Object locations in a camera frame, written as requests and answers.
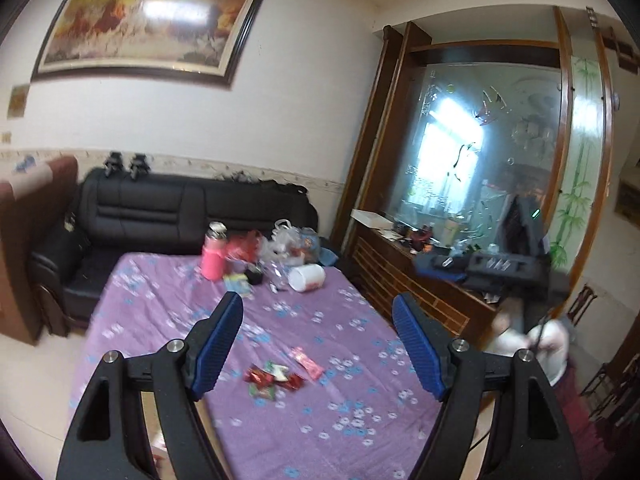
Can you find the pink long snack packet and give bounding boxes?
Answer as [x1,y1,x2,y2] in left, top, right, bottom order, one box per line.
[290,347,324,380]

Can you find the green clear candy wrapper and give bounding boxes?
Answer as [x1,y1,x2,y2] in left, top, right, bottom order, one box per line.
[262,361,290,382]

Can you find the dark red pyramid snack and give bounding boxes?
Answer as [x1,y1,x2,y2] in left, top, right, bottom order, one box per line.
[244,365,276,386]
[278,373,305,391]

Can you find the pink sleeved water bottle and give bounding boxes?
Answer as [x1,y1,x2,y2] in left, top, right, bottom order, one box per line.
[201,222,228,281]

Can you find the framed horse painting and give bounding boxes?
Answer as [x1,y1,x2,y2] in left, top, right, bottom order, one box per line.
[32,0,264,86]

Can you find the wooden cabinet with mirror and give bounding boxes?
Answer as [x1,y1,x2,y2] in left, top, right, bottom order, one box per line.
[330,6,616,342]

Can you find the black small cup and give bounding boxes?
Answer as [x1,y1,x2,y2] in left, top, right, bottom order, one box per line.
[244,266,264,286]

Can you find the white plastic jar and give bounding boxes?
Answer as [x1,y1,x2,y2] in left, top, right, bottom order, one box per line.
[288,263,326,292]

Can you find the small wall plaque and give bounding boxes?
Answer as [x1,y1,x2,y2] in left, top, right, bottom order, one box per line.
[6,84,29,119]

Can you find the clear plastic bag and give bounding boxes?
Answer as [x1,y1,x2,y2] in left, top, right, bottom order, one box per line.
[258,219,320,292]

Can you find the black leather sofa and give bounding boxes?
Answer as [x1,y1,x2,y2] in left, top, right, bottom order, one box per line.
[29,168,319,336]

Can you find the small booklet on table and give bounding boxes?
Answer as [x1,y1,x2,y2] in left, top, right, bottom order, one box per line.
[224,273,253,298]

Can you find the white gloved right hand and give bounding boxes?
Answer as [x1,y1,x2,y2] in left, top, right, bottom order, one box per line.
[486,307,570,386]

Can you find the brown fabric armchair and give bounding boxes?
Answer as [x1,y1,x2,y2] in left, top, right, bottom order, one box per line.
[1,155,78,346]

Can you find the purple floral tablecloth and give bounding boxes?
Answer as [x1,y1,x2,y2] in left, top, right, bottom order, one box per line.
[70,252,440,479]

